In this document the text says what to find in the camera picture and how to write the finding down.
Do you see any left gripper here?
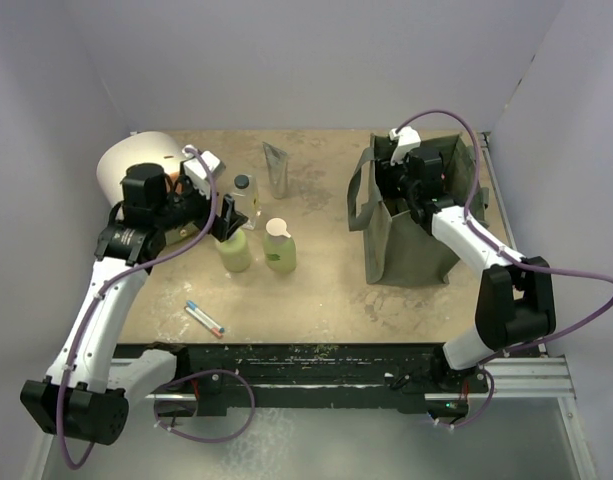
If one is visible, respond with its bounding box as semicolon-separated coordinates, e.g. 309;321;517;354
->
155;174;247;241

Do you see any green canvas bag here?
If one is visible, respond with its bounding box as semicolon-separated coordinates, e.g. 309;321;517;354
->
347;135;475;288

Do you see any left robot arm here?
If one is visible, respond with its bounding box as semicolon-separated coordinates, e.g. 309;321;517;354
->
20;155;244;445

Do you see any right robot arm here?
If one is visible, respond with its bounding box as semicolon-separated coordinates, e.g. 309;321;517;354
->
376;147;556;391

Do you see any green pump bottle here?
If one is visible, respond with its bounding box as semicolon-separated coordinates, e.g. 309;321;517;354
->
214;229;252;273

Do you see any clear bottle yellow label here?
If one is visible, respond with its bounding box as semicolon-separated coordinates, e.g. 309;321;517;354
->
231;174;261;230

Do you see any green bottle beige cap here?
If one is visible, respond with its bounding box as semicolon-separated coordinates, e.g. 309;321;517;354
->
263;218;297;274

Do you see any silver squeeze tube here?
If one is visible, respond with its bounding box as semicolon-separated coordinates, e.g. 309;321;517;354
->
262;142;288;199

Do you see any blue capped pen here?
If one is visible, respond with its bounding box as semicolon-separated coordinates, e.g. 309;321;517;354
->
186;300;225;335

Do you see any orange capped pen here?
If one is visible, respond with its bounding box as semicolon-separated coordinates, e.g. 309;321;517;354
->
184;306;223;339

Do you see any white round drawer box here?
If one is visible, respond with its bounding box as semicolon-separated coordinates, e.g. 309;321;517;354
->
96;131;185;206

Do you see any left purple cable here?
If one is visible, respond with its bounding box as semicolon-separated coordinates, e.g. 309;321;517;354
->
55;146;219;471

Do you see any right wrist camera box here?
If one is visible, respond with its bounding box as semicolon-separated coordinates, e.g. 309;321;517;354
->
388;126;421;166

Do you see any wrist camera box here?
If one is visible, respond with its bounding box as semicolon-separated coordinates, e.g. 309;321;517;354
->
388;126;421;166
180;145;226;199

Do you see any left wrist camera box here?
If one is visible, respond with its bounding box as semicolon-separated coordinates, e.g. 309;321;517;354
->
180;145;226;199

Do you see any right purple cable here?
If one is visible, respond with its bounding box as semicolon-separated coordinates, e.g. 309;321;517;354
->
395;108;613;432

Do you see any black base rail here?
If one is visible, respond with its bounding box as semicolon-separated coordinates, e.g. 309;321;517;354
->
152;343;489;416

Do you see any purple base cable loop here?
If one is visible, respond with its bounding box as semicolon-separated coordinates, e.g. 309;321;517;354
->
153;367;259;444

